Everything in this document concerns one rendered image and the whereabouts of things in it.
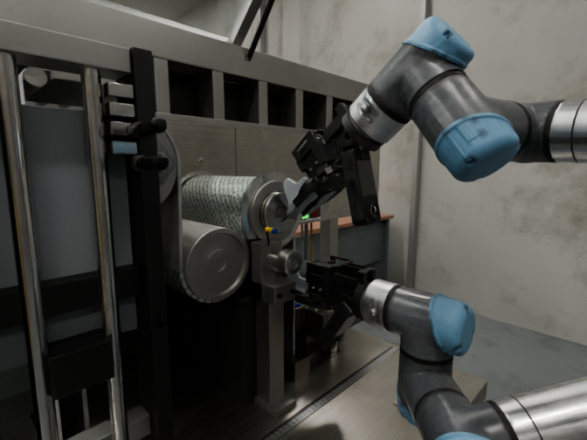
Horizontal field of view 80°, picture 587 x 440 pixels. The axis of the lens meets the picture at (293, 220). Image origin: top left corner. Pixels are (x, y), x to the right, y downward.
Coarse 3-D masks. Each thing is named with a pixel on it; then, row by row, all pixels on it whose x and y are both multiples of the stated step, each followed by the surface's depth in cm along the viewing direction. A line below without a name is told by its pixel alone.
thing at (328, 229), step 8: (320, 224) 159; (328, 224) 155; (336, 224) 158; (320, 232) 159; (328, 232) 155; (336, 232) 158; (320, 240) 160; (328, 240) 156; (336, 240) 159; (320, 248) 160; (328, 248) 156; (336, 248) 160; (320, 256) 161; (328, 256) 157; (336, 256) 160
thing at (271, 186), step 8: (264, 184) 61; (272, 184) 62; (280, 184) 63; (256, 192) 60; (264, 192) 61; (256, 200) 60; (256, 208) 60; (256, 216) 60; (256, 224) 60; (256, 232) 60; (264, 232) 62; (288, 232) 66
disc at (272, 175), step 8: (264, 176) 61; (272, 176) 63; (280, 176) 64; (256, 184) 60; (248, 192) 59; (248, 200) 59; (240, 208) 59; (248, 208) 60; (240, 216) 59; (248, 216) 60; (248, 224) 60; (296, 224) 68; (248, 232) 60; (248, 240) 60; (256, 240) 62; (288, 240) 67
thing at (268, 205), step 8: (272, 192) 62; (280, 192) 62; (264, 200) 61; (272, 200) 61; (280, 200) 62; (264, 208) 60; (272, 208) 61; (280, 208) 62; (264, 216) 60; (272, 216) 61; (280, 216) 62; (264, 224) 61; (272, 224) 61; (280, 224) 63; (288, 224) 64; (280, 232) 63
